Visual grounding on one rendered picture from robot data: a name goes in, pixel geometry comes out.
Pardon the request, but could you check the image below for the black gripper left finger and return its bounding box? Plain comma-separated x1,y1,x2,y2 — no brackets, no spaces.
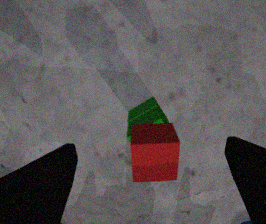
0,143,77,224

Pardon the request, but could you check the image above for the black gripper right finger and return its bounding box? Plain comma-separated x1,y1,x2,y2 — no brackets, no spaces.
223,136,266,224

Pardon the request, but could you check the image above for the red block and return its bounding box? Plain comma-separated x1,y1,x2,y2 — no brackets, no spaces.
132,123,180,183

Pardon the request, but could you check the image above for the green cube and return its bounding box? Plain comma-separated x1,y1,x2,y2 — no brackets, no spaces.
128,97,169,123
128,107,168,143

